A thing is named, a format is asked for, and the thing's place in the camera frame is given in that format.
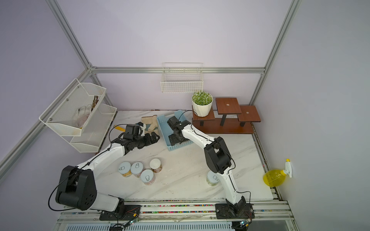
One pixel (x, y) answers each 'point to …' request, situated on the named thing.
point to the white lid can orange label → (155, 165)
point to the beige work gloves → (153, 120)
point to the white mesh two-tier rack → (78, 110)
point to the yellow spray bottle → (274, 178)
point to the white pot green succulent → (202, 103)
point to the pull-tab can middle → (136, 169)
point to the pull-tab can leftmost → (124, 169)
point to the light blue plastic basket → (167, 130)
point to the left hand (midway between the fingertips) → (154, 140)
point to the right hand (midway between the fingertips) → (181, 141)
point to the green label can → (212, 178)
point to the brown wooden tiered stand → (229, 117)
